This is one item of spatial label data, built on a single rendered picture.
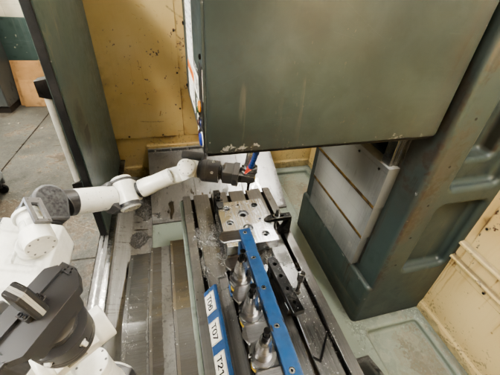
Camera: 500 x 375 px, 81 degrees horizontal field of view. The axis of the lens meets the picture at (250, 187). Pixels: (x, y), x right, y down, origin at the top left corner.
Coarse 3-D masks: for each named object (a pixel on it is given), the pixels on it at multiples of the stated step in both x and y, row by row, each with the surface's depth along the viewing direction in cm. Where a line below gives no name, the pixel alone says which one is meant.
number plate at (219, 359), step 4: (220, 352) 94; (224, 352) 93; (216, 356) 94; (220, 356) 93; (224, 356) 92; (216, 360) 94; (220, 360) 92; (224, 360) 91; (216, 364) 93; (220, 364) 92; (224, 364) 91; (216, 368) 92; (220, 368) 91; (224, 368) 90; (216, 372) 92; (220, 372) 90; (224, 372) 89
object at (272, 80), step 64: (192, 0) 60; (256, 0) 52; (320, 0) 55; (384, 0) 57; (448, 0) 61; (256, 64) 58; (320, 64) 62; (384, 64) 66; (448, 64) 70; (256, 128) 67; (320, 128) 72; (384, 128) 77
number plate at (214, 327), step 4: (216, 320) 102; (212, 324) 102; (216, 324) 101; (212, 328) 101; (216, 328) 100; (212, 332) 101; (216, 332) 99; (220, 332) 98; (212, 336) 100; (216, 336) 98; (220, 336) 97; (212, 340) 99; (216, 340) 98; (220, 340) 96; (212, 344) 98
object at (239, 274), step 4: (236, 264) 81; (240, 264) 80; (244, 264) 80; (236, 268) 81; (240, 268) 80; (244, 268) 81; (236, 272) 82; (240, 272) 81; (244, 272) 82; (236, 276) 82; (240, 276) 82; (244, 276) 82; (236, 280) 83; (240, 280) 82; (244, 280) 83
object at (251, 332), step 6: (246, 324) 74; (252, 324) 74; (258, 324) 74; (264, 324) 74; (246, 330) 73; (252, 330) 73; (258, 330) 73; (246, 336) 71; (252, 336) 71; (258, 336) 72; (252, 342) 70
